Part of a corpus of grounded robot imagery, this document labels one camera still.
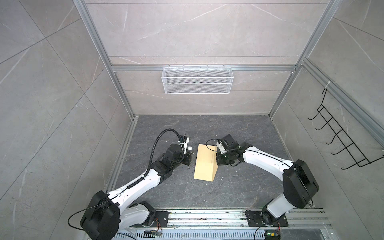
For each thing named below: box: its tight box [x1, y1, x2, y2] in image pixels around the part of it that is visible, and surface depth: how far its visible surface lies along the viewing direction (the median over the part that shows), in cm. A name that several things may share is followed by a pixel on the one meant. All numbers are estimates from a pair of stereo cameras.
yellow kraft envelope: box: [193, 143, 219, 182], surface depth 91 cm
